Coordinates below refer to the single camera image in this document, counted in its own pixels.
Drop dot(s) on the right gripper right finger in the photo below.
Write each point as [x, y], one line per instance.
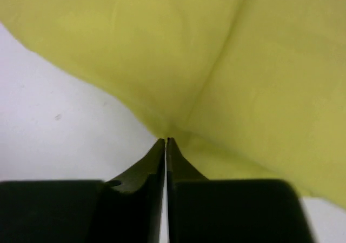
[236, 210]

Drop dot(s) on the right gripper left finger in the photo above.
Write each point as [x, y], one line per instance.
[126, 208]

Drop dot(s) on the yellow trousers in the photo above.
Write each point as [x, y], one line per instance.
[248, 88]

